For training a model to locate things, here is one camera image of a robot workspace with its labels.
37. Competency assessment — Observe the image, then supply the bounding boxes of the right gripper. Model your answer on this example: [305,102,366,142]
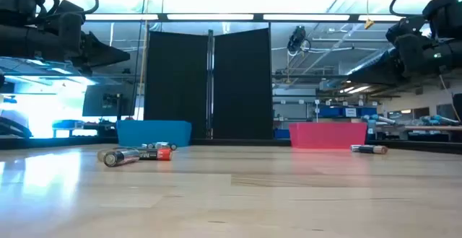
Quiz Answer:
[348,16,434,86]

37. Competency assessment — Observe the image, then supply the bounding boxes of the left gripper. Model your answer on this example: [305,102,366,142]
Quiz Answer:
[54,0,131,69]

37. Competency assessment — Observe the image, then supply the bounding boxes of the black copper battery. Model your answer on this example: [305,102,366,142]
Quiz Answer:
[96,148,122,162]
[103,149,141,168]
[350,144,372,154]

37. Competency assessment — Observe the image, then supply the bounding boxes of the blue plastic bin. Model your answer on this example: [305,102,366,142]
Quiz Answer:
[115,120,193,148]

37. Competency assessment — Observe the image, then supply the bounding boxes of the black red battery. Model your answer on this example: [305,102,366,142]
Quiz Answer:
[366,144,389,156]
[136,147,173,162]

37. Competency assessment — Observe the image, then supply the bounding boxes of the blue shelf bins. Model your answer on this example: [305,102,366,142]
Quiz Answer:
[317,106,378,118]

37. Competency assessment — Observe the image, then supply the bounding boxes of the wooden workbench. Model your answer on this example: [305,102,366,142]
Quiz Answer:
[375,124,462,133]

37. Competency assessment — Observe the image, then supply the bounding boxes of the black folding screen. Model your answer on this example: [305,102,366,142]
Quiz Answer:
[144,27,274,140]

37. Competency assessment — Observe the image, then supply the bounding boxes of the red plastic bin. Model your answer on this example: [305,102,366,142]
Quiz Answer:
[288,122,368,149]

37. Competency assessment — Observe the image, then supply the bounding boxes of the black ceiling-hung device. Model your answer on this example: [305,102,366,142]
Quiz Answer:
[287,25,312,53]

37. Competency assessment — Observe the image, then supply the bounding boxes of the black wall monitor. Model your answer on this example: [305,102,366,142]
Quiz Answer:
[82,82,136,118]

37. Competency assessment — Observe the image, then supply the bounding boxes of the black aluminium table frame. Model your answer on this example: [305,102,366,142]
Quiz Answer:
[0,136,462,156]

